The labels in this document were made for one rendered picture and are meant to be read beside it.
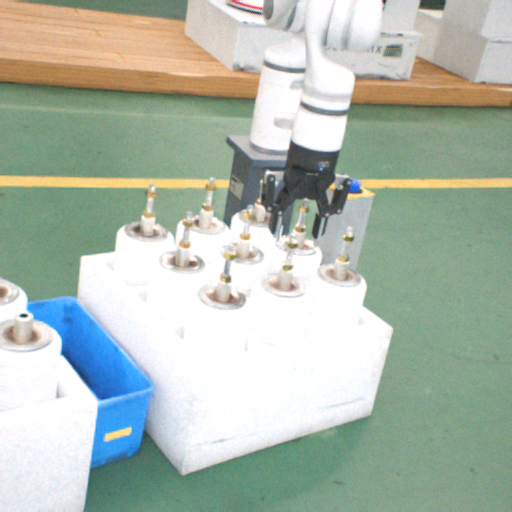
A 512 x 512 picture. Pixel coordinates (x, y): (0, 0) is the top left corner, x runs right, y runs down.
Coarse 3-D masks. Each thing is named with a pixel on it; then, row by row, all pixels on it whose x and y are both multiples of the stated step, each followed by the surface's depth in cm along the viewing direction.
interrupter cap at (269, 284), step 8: (264, 280) 136; (272, 280) 137; (296, 280) 138; (264, 288) 134; (272, 288) 134; (296, 288) 136; (304, 288) 136; (280, 296) 133; (288, 296) 133; (296, 296) 133
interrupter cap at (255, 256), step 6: (222, 246) 145; (234, 246) 146; (252, 246) 147; (222, 252) 143; (252, 252) 145; (258, 252) 146; (240, 258) 142; (246, 258) 143; (252, 258) 143; (258, 258) 143; (246, 264) 141; (252, 264) 141
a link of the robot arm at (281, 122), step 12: (300, 108) 123; (276, 120) 129; (288, 120) 128; (300, 120) 123; (312, 120) 121; (324, 120) 121; (336, 120) 122; (300, 132) 123; (312, 132) 122; (324, 132) 122; (336, 132) 122; (300, 144) 123; (312, 144) 122; (324, 144) 122; (336, 144) 123
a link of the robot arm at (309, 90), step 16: (320, 0) 116; (304, 16) 118; (320, 16) 116; (304, 32) 119; (320, 32) 117; (320, 48) 119; (320, 64) 119; (336, 64) 121; (320, 80) 119; (336, 80) 119; (352, 80) 120; (304, 96) 122; (320, 96) 120; (336, 96) 120; (320, 112) 121; (336, 112) 121
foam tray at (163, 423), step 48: (96, 288) 146; (144, 288) 143; (144, 336) 135; (336, 336) 139; (384, 336) 145; (192, 384) 124; (240, 384) 129; (288, 384) 135; (336, 384) 143; (192, 432) 127; (240, 432) 134; (288, 432) 141
